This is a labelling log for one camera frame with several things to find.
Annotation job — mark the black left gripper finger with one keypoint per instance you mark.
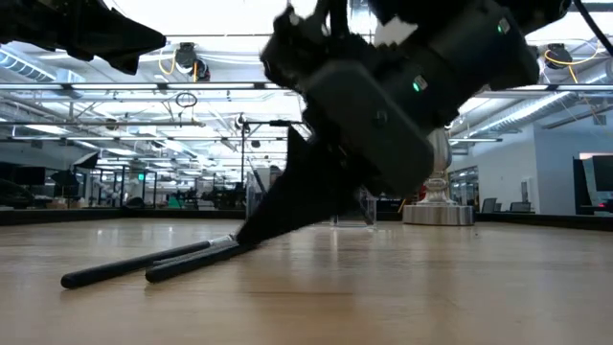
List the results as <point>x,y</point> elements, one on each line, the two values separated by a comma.
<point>127,64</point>
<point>124,33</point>

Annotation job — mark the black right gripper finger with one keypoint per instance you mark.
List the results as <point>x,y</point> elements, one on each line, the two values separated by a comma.
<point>311,196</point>
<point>292,148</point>

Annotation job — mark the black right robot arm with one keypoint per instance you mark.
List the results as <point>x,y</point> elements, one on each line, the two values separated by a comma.
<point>541,12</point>

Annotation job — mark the white shade silver table lamp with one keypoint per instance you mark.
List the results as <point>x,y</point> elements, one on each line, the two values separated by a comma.
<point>438,215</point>

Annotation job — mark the grey office chair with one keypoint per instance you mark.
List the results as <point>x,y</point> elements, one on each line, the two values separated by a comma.
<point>489,206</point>
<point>519,207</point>

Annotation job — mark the black display panel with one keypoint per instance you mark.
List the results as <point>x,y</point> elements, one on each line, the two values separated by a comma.
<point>601,182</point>

